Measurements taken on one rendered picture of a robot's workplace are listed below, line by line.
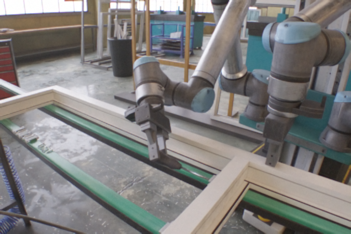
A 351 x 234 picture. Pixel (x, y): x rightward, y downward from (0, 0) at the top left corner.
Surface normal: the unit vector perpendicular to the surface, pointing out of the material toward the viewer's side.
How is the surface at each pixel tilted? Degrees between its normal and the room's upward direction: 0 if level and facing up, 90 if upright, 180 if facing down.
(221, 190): 0
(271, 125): 90
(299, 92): 90
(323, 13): 62
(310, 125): 90
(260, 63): 90
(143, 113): 49
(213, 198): 0
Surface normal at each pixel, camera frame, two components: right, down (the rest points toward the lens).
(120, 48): 0.09, 0.47
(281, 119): 0.02, -0.91
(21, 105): 0.81, 0.25
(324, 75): -0.72, 0.27
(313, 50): 0.45, 0.35
